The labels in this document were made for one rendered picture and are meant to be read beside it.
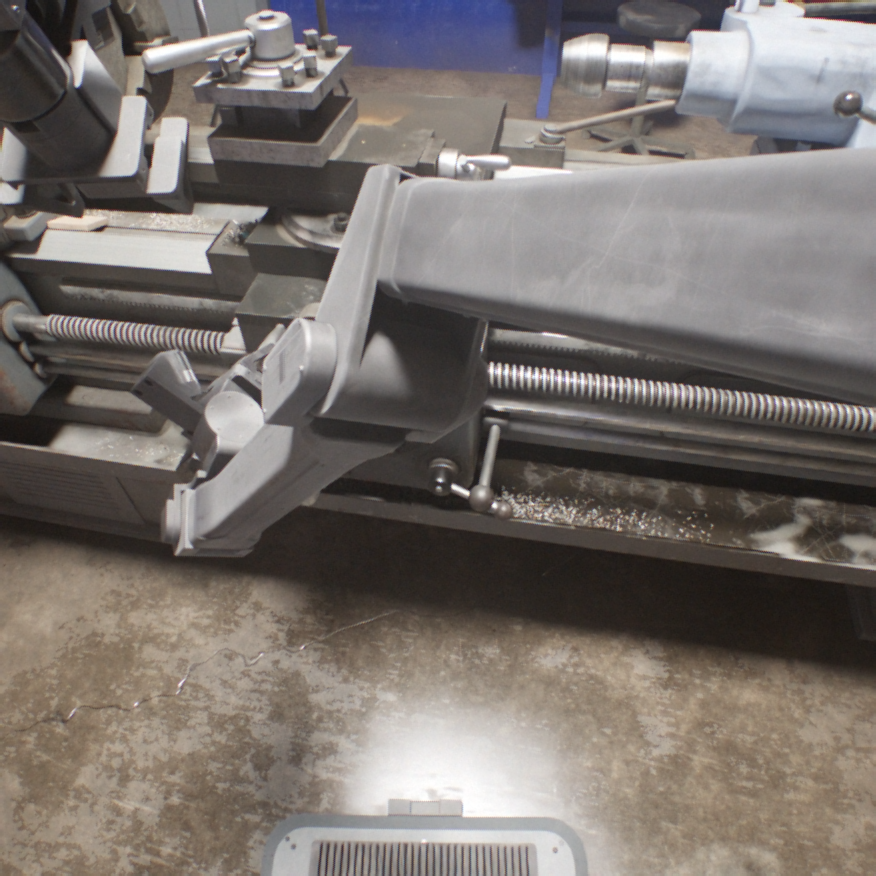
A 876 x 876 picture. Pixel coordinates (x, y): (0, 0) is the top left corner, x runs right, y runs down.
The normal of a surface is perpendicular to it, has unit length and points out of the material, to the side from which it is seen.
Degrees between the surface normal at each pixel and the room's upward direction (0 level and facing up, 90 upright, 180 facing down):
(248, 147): 90
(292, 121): 90
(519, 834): 0
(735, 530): 0
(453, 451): 90
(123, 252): 36
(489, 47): 90
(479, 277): 64
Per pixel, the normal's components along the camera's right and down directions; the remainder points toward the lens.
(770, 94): -0.18, 0.71
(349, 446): 0.09, 0.94
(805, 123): -0.16, 0.95
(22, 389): 0.98, 0.13
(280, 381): -0.85, -0.11
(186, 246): -0.12, -0.09
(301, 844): -0.02, -0.65
